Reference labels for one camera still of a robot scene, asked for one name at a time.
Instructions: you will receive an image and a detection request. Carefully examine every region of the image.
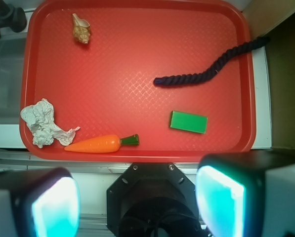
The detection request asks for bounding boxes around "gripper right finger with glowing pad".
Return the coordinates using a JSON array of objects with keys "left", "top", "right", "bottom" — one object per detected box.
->
[{"left": 195, "top": 150, "right": 295, "bottom": 237}]

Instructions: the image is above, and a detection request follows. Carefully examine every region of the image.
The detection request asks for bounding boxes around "beige conch seashell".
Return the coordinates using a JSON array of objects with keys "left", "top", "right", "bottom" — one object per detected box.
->
[{"left": 72, "top": 13, "right": 91, "bottom": 44}]

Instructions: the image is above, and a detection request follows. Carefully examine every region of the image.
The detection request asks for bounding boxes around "orange toy carrot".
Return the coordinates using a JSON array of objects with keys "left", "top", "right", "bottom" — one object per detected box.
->
[{"left": 64, "top": 134, "right": 139, "bottom": 154}]

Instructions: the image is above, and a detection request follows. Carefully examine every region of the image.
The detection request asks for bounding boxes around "green rectangular block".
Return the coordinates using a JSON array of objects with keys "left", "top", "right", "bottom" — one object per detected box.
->
[{"left": 169, "top": 111, "right": 208, "bottom": 134}]

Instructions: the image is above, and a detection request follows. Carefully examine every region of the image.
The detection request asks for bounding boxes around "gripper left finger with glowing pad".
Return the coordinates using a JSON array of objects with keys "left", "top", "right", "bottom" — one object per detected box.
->
[{"left": 0, "top": 167, "right": 81, "bottom": 237}]

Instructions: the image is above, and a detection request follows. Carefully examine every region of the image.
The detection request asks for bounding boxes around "dark purple twisted rope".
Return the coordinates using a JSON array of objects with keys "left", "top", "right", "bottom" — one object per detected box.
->
[{"left": 153, "top": 36, "right": 271, "bottom": 87}]

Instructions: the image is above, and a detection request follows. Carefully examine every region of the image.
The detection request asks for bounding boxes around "crumpled white paper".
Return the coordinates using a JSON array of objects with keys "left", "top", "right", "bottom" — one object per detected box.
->
[{"left": 20, "top": 98, "right": 80, "bottom": 149}]

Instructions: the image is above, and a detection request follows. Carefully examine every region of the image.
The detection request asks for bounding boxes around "black clamp fixture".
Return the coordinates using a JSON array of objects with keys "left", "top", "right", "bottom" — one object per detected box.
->
[{"left": 0, "top": 0, "right": 27, "bottom": 38}]

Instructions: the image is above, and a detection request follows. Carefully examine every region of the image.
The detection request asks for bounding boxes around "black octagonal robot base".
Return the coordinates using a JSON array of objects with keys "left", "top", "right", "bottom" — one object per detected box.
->
[{"left": 106, "top": 163, "right": 207, "bottom": 237}]

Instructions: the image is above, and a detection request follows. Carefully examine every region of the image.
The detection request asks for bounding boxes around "red plastic tray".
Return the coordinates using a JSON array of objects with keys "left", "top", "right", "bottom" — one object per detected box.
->
[{"left": 20, "top": 0, "right": 256, "bottom": 162}]

